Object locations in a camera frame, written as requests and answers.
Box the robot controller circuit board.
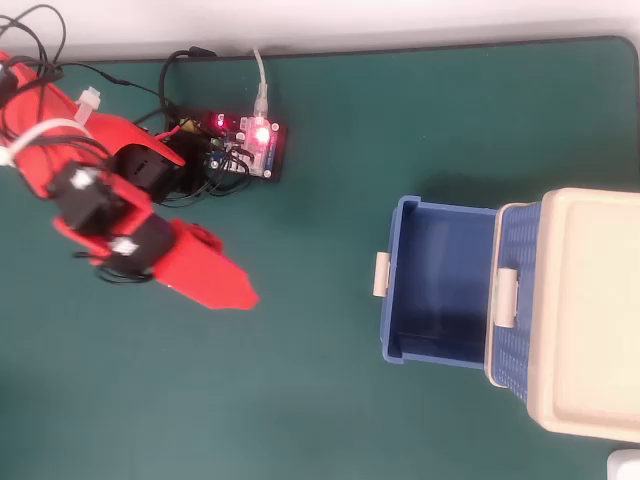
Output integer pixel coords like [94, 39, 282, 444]
[167, 104, 289, 184]

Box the blue plastic storage box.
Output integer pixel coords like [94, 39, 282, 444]
[372, 194, 499, 370]

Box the white zip tie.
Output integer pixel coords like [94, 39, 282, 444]
[75, 86, 103, 126]
[0, 118, 91, 166]

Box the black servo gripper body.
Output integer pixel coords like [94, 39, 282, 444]
[107, 214, 176, 275]

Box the thick black power cable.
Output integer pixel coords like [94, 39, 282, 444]
[158, 45, 217, 119]

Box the thin black servo cable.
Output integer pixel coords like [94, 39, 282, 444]
[0, 3, 174, 114]

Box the dark green table mat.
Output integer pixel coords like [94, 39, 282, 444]
[0, 34, 640, 480]

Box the white USB cable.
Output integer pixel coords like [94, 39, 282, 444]
[252, 45, 271, 121]

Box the beige plastic drawer cabinet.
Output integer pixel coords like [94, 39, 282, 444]
[487, 187, 640, 444]

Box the white object corner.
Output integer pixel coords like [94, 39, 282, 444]
[606, 448, 640, 480]

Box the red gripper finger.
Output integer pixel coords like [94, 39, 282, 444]
[154, 224, 261, 311]
[172, 219, 224, 251]

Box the blue woven drawer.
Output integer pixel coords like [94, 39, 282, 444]
[489, 202, 544, 406]

